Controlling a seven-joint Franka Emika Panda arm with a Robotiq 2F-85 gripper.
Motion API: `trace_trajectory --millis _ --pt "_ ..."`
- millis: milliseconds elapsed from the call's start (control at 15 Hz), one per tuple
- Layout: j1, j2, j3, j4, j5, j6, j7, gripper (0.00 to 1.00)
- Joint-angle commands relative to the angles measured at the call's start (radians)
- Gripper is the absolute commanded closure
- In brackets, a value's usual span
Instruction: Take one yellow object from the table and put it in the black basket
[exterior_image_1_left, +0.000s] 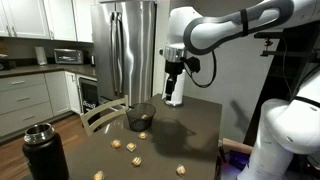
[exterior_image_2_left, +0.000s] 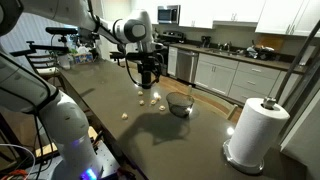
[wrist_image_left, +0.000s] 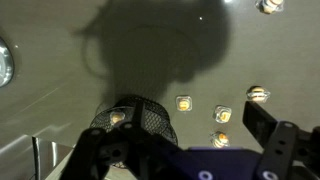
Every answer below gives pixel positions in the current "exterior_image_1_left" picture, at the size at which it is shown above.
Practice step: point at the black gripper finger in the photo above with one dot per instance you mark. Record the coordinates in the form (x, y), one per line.
(174, 86)
(168, 87)

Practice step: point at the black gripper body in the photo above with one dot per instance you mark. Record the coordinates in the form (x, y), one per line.
(174, 67)

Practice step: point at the yellow object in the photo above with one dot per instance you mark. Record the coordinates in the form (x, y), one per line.
(136, 161)
(180, 170)
(115, 144)
(144, 117)
(98, 175)
(131, 147)
(142, 135)

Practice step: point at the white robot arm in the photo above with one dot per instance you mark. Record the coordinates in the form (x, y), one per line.
(226, 30)

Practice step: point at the black mesh basket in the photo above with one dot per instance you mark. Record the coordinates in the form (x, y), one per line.
(140, 123)

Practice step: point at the stainless steel refrigerator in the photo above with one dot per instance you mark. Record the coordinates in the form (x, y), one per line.
(133, 50)

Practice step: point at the pale wooden chair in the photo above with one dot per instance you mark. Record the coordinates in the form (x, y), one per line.
(100, 110)

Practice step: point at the small dark countertop kettle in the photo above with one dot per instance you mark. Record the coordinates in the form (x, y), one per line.
(92, 61)

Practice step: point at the tan wooden block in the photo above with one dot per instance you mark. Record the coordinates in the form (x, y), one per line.
(237, 146)

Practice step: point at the silver toaster oven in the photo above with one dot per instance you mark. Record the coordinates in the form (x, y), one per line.
(68, 56)

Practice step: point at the black equipment stand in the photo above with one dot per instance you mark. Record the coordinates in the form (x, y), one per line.
(290, 66)

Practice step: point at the dark kitchen countertop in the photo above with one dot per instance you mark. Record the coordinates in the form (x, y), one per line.
(43, 69)

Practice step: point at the white countertop canister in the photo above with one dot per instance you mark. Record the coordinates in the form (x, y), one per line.
(41, 56)

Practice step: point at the black bottle with steel rim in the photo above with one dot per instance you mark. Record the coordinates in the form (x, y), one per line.
(45, 156)

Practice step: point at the white lower kitchen cabinets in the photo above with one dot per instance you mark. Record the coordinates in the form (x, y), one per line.
(26, 100)

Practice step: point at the white kitchen cabinets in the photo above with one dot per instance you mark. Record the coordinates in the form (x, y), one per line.
(26, 100)
(33, 18)

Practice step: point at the white upper kitchen cabinets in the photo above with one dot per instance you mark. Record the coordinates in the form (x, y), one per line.
(33, 18)

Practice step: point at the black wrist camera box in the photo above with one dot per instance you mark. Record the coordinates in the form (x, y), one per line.
(193, 64)

